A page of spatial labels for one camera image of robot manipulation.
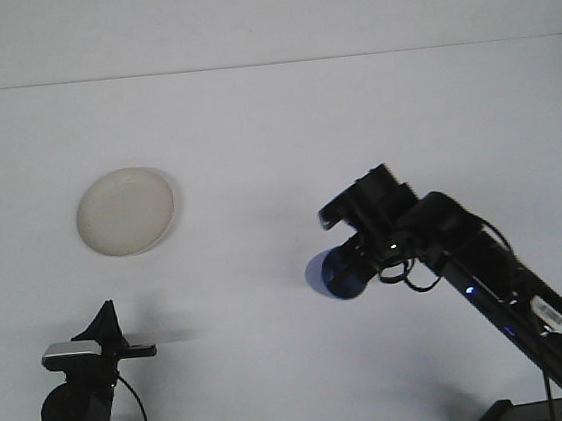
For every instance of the pale blue cup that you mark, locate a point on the pale blue cup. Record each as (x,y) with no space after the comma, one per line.
(318,274)

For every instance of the pale round plate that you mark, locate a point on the pale round plate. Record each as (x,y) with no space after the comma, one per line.
(125,212)

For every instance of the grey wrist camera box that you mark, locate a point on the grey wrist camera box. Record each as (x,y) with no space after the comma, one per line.
(336,212)
(69,351)

